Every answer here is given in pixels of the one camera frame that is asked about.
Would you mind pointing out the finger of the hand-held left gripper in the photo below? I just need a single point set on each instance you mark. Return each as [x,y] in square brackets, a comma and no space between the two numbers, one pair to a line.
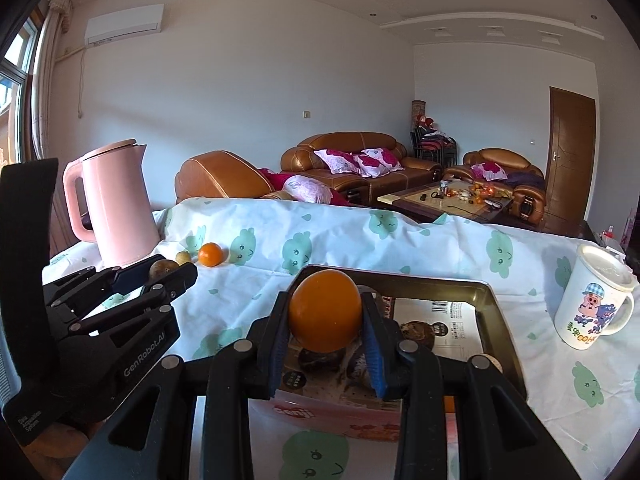
[172,280]
[90,285]

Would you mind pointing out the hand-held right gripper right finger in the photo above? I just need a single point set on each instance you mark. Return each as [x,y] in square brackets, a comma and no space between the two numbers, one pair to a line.
[376,365]

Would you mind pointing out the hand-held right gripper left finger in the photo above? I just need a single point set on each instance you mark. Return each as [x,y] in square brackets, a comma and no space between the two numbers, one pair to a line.
[277,370]

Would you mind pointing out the sugarcane piece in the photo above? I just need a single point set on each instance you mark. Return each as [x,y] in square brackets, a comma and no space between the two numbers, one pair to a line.
[357,365]

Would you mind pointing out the dark water chestnut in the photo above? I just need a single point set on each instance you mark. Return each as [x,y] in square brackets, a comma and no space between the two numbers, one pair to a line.
[416,331]

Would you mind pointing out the medium orange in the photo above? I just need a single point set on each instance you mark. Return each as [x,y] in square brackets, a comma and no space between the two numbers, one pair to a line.
[325,310]

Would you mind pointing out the pink cardboard box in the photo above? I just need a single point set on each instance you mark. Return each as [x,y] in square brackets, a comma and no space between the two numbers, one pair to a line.
[450,325]

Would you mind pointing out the person's left hand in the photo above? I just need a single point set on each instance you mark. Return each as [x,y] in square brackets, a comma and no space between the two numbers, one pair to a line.
[65,442]

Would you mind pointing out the small brown longan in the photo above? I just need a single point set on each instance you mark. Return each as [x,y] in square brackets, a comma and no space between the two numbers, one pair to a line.
[183,258]
[162,267]

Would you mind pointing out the small orange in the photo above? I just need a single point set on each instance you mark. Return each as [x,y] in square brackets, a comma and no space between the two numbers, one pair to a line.
[210,254]

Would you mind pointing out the large orange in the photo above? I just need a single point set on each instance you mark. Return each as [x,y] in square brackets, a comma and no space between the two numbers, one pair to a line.
[449,404]

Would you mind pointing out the pink electric kettle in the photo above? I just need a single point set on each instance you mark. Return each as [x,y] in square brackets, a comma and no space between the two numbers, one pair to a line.
[117,200]

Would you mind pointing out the brown leather armchair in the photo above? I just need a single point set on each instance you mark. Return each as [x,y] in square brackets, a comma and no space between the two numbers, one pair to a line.
[500,155]
[220,175]

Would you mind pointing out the cloud printed white tablecloth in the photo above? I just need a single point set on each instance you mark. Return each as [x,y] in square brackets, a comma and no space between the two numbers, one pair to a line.
[450,250]

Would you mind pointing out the pink bundled blanket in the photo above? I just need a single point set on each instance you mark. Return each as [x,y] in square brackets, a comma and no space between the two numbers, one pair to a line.
[306,189]

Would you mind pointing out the coffee table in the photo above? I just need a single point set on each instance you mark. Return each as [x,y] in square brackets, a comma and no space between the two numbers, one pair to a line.
[425,205]

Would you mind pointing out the pink floral pillow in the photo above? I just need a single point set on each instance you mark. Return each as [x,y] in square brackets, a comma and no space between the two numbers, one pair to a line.
[489,171]
[377,162]
[336,161]

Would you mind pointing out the window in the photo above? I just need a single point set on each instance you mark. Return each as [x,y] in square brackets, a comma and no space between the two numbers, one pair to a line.
[17,85]

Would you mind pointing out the brown leather three-seat sofa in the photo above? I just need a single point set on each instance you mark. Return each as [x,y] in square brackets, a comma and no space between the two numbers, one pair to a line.
[345,140]

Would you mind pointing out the white cartoon mug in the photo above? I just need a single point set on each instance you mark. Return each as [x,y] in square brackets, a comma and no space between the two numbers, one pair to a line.
[590,305]

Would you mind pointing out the dark stacked chairs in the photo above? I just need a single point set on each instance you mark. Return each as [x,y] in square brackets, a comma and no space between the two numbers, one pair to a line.
[432,147]

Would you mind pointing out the beige curtain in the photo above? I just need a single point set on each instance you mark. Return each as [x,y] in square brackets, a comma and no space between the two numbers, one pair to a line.
[52,60]

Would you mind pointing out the tall patterned vase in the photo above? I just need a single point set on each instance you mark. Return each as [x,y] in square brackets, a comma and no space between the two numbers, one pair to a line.
[418,112]

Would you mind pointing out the white air conditioner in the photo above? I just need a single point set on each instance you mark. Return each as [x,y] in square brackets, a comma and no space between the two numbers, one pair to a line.
[125,25]

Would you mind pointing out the brown wooden door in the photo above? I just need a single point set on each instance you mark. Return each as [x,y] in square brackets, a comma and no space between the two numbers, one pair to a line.
[570,160]

